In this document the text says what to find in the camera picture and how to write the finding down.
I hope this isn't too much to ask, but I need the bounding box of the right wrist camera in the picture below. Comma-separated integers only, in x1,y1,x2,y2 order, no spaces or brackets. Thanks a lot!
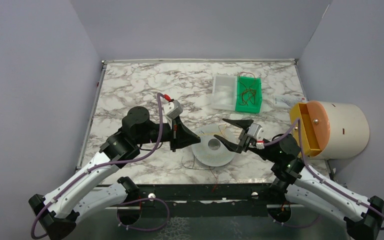
246,123,264,142

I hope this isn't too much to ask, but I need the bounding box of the white paper label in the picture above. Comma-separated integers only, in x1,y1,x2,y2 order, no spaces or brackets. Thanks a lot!
273,95,307,109

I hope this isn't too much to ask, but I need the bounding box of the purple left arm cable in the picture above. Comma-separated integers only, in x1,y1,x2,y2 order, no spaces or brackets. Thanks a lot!
30,92,174,240

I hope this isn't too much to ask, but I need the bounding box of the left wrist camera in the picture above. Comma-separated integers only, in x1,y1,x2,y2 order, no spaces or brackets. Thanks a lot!
163,100,183,121

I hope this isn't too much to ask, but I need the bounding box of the thin red wire on table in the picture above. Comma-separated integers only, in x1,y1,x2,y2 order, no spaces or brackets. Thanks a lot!
209,167,219,193

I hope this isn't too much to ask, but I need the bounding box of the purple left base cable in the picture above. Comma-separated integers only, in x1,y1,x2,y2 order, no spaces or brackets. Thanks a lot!
117,197,172,233

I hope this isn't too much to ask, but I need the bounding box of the white and orange cylinder container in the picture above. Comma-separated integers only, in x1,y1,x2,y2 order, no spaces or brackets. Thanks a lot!
289,100,370,160

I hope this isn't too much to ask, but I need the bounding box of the white perforated filament spool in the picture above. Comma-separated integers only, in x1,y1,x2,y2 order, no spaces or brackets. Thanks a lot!
191,124,237,167

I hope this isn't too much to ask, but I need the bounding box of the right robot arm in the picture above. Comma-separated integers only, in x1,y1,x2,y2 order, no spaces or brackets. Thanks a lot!
215,118,384,240

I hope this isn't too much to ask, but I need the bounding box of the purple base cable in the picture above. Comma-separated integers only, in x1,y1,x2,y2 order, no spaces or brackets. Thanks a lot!
267,202,322,230
117,197,172,233

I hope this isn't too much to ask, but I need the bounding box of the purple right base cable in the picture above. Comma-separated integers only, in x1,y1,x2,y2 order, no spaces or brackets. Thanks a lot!
267,202,322,230

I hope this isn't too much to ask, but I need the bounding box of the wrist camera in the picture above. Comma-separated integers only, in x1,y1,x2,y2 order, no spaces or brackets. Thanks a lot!
163,100,183,121
246,123,264,142

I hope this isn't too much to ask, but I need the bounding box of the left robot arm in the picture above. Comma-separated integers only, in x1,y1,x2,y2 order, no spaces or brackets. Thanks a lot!
28,106,201,240

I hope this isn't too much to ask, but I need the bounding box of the black mounting rail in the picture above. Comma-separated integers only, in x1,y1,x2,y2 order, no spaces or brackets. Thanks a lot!
69,180,302,220

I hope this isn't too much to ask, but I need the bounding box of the thin black wire on table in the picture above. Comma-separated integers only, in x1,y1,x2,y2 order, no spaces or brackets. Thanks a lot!
181,155,213,171

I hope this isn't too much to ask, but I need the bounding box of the white translucent plastic bin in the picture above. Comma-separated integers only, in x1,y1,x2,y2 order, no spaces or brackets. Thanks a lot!
210,75,238,111

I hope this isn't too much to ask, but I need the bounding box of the green plastic bin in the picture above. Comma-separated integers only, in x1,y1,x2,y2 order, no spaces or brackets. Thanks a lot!
235,76,263,114

